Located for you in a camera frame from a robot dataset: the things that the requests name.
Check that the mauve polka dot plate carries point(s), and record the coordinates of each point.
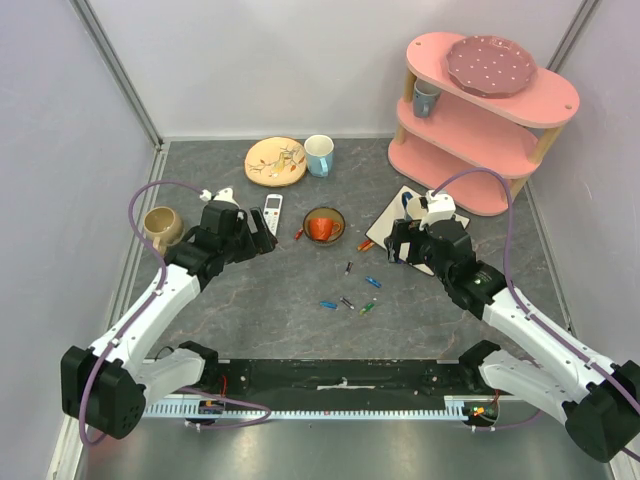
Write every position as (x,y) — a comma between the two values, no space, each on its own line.
(490,66)

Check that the brown patterned bowl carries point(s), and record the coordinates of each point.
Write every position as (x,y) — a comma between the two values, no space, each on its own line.
(327,212)

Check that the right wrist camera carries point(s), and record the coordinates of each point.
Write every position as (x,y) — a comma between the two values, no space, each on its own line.
(437,206)

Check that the light blue mug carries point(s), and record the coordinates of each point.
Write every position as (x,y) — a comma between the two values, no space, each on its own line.
(319,150)

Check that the yellow floral plate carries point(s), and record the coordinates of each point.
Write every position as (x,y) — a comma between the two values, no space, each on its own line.
(275,162)

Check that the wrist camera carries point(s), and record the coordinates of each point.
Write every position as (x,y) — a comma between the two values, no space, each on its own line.
(224,195)
(437,206)

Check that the beige ceramic mug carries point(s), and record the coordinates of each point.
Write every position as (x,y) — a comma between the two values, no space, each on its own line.
(164,227)

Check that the slotted cable duct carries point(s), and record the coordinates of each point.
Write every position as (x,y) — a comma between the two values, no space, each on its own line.
(193,408)

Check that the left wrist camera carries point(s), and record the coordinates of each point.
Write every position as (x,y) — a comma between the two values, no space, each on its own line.
(224,195)

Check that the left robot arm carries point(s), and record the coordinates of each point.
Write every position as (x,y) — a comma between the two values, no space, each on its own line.
(107,385)

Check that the orange cup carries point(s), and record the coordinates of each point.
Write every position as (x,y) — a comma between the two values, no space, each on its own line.
(322,229)

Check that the green battery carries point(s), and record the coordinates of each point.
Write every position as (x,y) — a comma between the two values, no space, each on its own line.
(366,308)

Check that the white remote control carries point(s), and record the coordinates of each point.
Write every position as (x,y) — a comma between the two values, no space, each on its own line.
(272,210)

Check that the blue mug on shelf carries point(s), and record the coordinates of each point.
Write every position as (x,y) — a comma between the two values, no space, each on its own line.
(425,97)

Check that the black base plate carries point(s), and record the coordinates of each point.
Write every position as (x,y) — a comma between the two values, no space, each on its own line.
(364,383)

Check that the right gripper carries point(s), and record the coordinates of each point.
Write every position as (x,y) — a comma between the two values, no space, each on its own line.
(406,245)

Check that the dark blue mug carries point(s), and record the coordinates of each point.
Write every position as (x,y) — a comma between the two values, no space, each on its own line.
(412,206)

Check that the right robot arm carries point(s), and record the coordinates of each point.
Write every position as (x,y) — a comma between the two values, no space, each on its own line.
(595,399)

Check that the white square tile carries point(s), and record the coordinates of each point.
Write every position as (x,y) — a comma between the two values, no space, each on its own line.
(382,226)

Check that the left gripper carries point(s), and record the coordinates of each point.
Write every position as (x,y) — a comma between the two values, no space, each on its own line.
(261,241)

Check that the pink three-tier shelf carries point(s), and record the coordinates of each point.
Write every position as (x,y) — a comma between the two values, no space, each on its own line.
(497,144)

